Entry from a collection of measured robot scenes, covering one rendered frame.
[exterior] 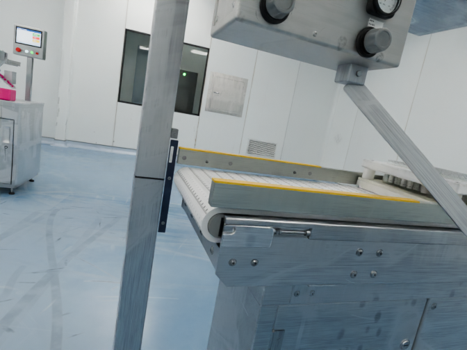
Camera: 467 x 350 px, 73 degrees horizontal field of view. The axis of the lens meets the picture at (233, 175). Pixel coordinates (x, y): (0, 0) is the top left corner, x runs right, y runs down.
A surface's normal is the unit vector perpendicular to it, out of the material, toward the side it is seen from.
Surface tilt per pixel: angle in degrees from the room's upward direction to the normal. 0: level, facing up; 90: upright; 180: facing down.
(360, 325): 90
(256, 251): 90
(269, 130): 90
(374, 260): 90
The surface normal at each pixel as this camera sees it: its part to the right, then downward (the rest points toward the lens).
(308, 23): 0.32, 0.23
